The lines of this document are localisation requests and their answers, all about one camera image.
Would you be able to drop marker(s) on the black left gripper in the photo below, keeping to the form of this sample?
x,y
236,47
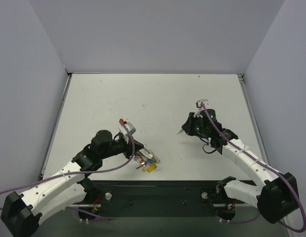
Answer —
x,y
133,148

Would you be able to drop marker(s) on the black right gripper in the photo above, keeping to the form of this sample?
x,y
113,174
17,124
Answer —
x,y
189,125

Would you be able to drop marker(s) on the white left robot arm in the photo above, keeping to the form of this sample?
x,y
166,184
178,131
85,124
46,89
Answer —
x,y
23,213

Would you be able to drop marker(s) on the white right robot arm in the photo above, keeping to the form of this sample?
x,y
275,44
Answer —
x,y
273,194

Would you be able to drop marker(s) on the yellow key tag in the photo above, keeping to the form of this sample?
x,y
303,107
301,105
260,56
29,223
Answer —
x,y
149,168

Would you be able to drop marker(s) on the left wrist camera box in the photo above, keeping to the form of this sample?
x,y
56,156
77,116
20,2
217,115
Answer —
x,y
127,128

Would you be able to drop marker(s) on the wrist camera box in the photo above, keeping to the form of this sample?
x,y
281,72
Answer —
x,y
201,102
127,128

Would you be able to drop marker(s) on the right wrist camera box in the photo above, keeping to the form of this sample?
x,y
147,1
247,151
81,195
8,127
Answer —
x,y
201,102

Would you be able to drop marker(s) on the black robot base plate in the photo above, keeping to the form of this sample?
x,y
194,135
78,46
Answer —
x,y
155,199

